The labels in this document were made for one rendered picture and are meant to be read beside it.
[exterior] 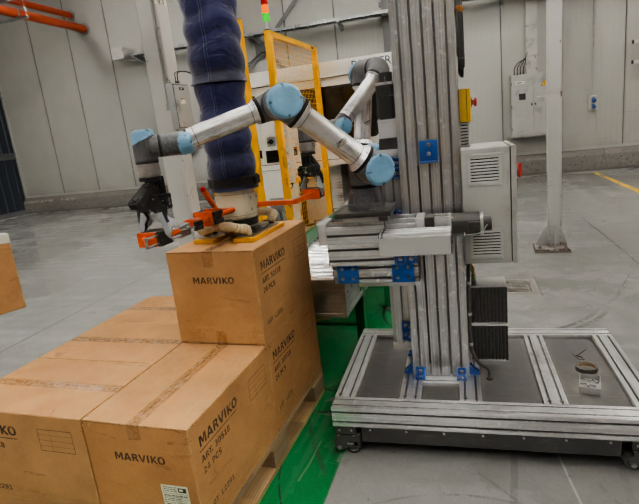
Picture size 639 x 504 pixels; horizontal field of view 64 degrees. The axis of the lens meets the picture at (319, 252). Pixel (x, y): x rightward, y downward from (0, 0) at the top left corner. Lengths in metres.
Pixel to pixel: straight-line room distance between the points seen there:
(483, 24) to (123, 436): 10.58
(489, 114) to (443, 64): 9.22
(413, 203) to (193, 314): 1.04
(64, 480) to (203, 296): 0.80
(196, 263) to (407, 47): 1.20
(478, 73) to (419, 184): 9.26
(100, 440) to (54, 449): 0.21
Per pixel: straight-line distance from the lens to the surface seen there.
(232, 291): 2.08
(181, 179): 3.73
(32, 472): 2.19
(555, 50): 5.27
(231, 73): 2.21
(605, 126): 11.70
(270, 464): 2.31
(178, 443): 1.70
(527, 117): 11.16
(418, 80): 2.17
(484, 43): 11.43
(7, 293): 3.10
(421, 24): 2.20
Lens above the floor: 1.37
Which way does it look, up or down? 13 degrees down
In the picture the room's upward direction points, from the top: 6 degrees counter-clockwise
